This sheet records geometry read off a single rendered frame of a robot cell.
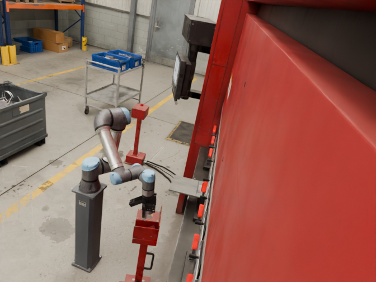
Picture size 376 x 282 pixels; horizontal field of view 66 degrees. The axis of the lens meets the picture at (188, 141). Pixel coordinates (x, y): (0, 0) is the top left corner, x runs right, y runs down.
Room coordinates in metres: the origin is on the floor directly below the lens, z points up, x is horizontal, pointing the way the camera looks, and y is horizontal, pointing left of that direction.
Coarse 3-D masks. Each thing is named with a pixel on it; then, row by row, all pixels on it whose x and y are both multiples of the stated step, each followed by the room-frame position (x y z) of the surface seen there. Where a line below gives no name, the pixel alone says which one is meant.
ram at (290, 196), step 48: (240, 48) 1.99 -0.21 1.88; (288, 48) 0.59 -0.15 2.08; (240, 96) 1.06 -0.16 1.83; (288, 96) 0.39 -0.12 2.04; (336, 96) 0.27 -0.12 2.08; (240, 144) 0.69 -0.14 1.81; (288, 144) 0.31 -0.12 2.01; (336, 144) 0.20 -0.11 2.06; (240, 192) 0.49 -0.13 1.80; (288, 192) 0.25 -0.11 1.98; (336, 192) 0.17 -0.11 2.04; (240, 240) 0.36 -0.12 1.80; (288, 240) 0.21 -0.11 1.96; (336, 240) 0.15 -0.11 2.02
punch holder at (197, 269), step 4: (204, 236) 0.89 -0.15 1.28; (200, 252) 0.85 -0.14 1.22; (200, 256) 0.82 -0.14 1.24; (196, 260) 0.89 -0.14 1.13; (200, 260) 0.78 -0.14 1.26; (196, 264) 0.84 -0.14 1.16; (200, 264) 0.75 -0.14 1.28; (196, 268) 0.81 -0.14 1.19; (200, 268) 0.75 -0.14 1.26; (196, 272) 0.78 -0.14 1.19; (196, 276) 0.75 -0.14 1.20; (196, 280) 0.75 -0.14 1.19
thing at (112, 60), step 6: (96, 54) 4.61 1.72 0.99; (102, 54) 4.79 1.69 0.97; (108, 54) 4.80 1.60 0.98; (114, 54) 4.79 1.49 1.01; (96, 60) 4.47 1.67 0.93; (102, 60) 4.45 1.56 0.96; (108, 60) 4.42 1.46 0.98; (114, 60) 4.40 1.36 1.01; (120, 60) 4.58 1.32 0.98; (126, 60) 4.61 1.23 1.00; (96, 66) 4.47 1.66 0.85; (102, 66) 4.45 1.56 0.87; (114, 66) 4.40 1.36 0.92; (120, 66) 4.43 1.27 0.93; (126, 66) 4.63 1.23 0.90
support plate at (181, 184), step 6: (174, 180) 1.63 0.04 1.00; (180, 180) 1.64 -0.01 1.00; (186, 180) 1.66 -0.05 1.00; (192, 180) 1.67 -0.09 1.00; (174, 186) 1.56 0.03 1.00; (180, 186) 1.57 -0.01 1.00; (186, 186) 1.59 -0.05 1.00; (192, 186) 1.60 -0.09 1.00; (180, 192) 1.52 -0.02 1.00; (186, 192) 1.52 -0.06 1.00; (192, 192) 1.54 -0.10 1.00; (198, 192) 1.55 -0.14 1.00
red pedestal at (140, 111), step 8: (136, 104) 3.35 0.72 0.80; (136, 112) 3.20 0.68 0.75; (144, 112) 3.19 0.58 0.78; (136, 128) 3.27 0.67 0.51; (136, 136) 3.27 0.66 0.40; (136, 144) 3.27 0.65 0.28; (128, 152) 3.30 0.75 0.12; (136, 152) 3.27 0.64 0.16; (128, 160) 3.21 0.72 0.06; (136, 160) 3.21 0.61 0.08
